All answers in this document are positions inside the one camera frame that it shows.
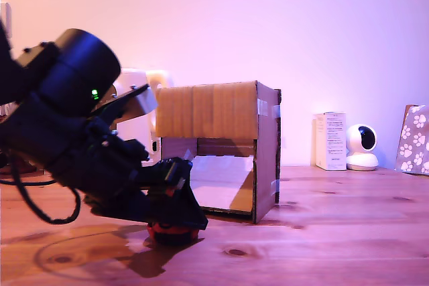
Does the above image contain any red and black footbag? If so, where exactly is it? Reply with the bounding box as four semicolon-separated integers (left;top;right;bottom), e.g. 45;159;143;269
146;220;201;246

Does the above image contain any cardboard dice tower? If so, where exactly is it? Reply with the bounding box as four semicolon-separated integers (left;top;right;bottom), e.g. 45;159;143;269
155;80;282;225

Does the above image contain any white electric kettle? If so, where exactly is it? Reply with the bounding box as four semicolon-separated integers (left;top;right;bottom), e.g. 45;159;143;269
110;67;175;166

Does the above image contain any white printed carton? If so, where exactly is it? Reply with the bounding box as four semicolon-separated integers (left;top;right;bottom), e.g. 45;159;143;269
313;111;347;171

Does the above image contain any paw print bag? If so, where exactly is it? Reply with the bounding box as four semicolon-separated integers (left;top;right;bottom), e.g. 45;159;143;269
393;104;429;176

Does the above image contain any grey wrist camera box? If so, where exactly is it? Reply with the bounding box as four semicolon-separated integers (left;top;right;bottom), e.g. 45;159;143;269
89;83;159;125

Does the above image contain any small white round camera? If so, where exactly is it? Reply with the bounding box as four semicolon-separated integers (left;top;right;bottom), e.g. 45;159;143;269
345;123;379;171

